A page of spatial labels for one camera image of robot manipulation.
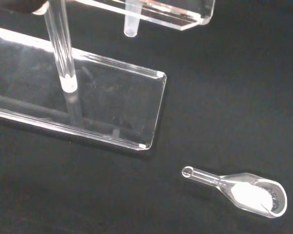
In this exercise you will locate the black cloth bench cover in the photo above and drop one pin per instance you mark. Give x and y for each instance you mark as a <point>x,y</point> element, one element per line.
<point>222,97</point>

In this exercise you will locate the glass weighing funnel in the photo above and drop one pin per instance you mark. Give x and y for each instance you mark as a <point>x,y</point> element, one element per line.
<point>251,195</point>

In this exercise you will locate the clear acrylic funnel stand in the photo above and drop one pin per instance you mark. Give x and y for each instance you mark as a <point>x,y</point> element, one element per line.
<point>107,102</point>

